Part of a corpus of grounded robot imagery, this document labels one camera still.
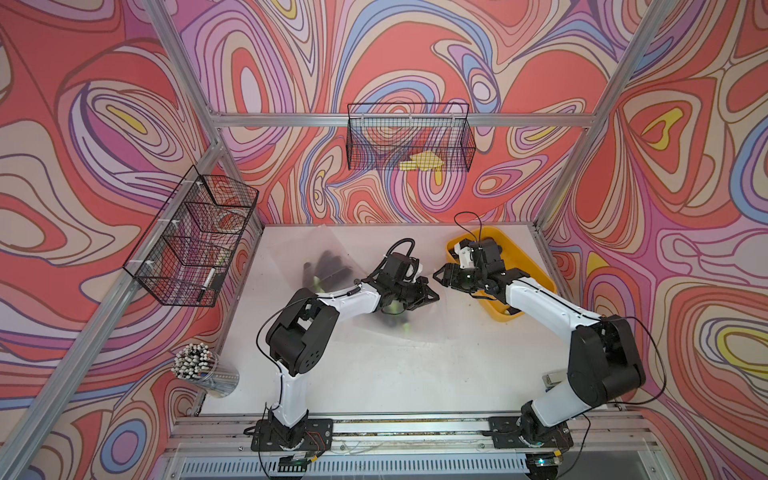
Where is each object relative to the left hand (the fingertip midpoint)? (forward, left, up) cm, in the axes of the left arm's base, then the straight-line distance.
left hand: (444, 299), depth 85 cm
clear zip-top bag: (+23, +42, -9) cm, 49 cm away
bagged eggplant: (+15, +36, -7) cm, 39 cm away
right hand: (+5, +1, +1) cm, 5 cm away
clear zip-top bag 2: (-2, -2, -9) cm, 9 cm away
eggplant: (-2, +14, -7) cm, 16 cm away
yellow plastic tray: (+23, -30, -9) cm, 39 cm away
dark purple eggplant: (+14, +44, -9) cm, 47 cm away
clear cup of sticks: (-21, +60, +5) cm, 64 cm away
